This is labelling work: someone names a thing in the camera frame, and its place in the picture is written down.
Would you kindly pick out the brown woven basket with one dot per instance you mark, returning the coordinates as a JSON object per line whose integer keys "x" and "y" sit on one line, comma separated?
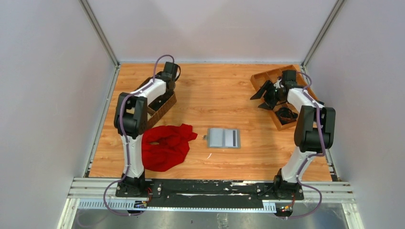
{"x": 160, "y": 97}

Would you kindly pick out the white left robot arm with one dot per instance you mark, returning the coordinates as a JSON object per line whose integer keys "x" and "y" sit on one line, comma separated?
{"x": 140, "y": 110}

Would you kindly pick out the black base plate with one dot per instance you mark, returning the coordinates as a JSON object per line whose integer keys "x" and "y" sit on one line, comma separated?
{"x": 194, "y": 193}

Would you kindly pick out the dark rolled belt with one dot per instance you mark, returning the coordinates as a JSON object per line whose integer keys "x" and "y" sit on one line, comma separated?
{"x": 286, "y": 115}

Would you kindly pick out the aluminium frame rail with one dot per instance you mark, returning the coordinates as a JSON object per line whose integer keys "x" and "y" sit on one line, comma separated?
{"x": 99, "y": 193}

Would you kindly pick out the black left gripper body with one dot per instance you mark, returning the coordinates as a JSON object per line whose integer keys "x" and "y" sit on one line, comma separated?
{"x": 162, "y": 103}

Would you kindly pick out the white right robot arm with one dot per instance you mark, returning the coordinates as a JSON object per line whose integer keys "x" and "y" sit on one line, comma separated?
{"x": 314, "y": 131}

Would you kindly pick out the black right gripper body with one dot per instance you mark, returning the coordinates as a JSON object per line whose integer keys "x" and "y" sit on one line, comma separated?
{"x": 270, "y": 94}

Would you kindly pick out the wooden compartment tray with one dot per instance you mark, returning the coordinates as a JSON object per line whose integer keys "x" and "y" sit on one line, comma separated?
{"x": 303, "y": 80}

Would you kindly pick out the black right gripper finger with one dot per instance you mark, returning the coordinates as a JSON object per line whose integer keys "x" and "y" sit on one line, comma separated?
{"x": 266, "y": 106}
{"x": 264, "y": 88}

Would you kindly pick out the white striped card in holder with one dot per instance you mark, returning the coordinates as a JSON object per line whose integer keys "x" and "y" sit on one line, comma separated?
{"x": 231, "y": 138}

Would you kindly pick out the red cloth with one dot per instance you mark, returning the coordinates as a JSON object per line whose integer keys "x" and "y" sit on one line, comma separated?
{"x": 166, "y": 146}

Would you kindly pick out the grey card holder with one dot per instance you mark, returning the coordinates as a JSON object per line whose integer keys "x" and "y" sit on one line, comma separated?
{"x": 214, "y": 138}

